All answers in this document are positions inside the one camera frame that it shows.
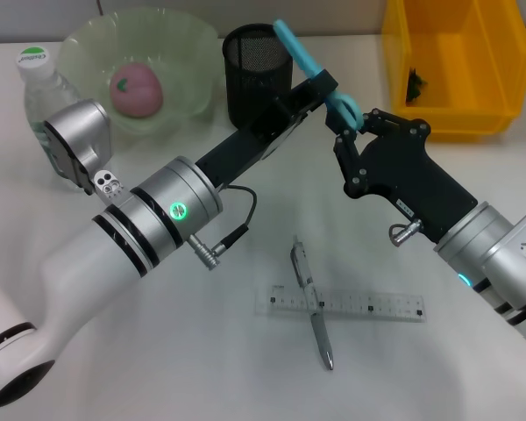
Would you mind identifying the clear bottle with green label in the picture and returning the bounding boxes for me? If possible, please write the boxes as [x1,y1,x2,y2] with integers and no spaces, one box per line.
[16,43,89,192]

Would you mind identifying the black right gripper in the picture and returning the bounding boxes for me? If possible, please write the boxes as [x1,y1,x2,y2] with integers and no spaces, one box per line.
[331,108,479,245]

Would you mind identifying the left gripper connector cable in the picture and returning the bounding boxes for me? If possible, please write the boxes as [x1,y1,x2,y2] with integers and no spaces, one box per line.
[188,185,258,272]

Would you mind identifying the blue scissors with sheath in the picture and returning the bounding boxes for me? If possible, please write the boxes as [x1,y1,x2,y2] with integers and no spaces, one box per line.
[274,19,363,132]

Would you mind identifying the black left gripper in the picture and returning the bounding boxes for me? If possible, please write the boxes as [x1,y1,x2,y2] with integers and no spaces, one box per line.
[195,69,338,191]

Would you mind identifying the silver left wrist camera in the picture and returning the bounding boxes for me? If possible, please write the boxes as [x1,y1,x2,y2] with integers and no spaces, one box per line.
[42,99,126,206]

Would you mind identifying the pink peach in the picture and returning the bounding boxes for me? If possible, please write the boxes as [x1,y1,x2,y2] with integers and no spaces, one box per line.
[109,62,165,118]

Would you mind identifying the black mesh pen holder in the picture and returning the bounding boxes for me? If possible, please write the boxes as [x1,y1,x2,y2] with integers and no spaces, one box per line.
[222,24,295,129]

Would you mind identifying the translucent green fruit bowl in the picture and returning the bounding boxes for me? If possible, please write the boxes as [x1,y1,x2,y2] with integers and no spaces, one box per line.
[54,11,220,135]

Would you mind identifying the gripper connector cable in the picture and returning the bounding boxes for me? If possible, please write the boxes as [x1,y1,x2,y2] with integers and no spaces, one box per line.
[188,185,258,272]
[387,218,424,245]

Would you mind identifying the right gripper connector cable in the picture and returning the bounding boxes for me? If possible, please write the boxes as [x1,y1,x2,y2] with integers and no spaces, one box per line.
[387,218,424,245]

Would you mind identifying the silver ballpoint pen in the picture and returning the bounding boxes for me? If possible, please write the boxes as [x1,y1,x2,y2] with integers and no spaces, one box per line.
[288,234,335,372]

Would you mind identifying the green plastic wrapper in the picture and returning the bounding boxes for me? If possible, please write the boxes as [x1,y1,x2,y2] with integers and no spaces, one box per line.
[404,65,430,104]

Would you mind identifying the transparent plastic ruler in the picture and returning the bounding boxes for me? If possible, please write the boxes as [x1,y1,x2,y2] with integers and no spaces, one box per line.
[256,283,427,324]

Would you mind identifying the yellow plastic bin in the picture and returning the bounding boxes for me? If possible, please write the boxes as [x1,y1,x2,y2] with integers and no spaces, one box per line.
[380,0,526,142]

